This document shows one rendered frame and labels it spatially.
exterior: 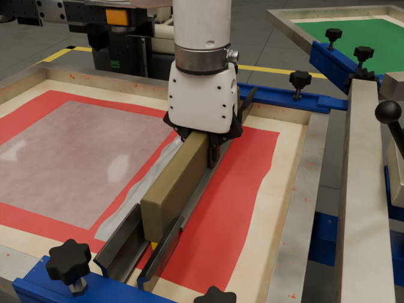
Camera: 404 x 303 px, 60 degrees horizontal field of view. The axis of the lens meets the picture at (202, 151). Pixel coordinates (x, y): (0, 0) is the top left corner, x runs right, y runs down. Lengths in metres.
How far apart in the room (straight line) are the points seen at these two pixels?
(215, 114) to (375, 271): 0.28
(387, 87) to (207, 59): 0.53
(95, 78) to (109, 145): 0.29
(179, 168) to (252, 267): 0.16
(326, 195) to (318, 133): 1.43
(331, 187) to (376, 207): 1.70
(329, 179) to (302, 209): 1.72
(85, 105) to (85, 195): 0.33
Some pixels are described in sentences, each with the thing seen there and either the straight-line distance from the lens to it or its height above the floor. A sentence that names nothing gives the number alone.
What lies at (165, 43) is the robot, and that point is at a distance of 1.65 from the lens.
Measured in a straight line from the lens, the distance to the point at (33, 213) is 0.61.
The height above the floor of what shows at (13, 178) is 0.96.
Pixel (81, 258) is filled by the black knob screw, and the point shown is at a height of 1.06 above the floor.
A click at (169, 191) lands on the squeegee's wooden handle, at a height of 1.06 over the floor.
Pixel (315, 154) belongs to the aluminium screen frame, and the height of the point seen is 0.99.
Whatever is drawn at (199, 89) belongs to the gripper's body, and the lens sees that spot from 0.49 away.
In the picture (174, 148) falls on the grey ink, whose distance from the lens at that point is 0.68.
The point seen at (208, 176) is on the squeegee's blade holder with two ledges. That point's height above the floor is 1.00.
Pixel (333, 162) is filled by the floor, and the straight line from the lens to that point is 2.40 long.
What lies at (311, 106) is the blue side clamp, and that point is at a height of 1.00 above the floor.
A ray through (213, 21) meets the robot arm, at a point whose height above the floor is 1.23.
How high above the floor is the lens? 1.35
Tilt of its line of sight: 35 degrees down
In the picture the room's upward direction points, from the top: straight up
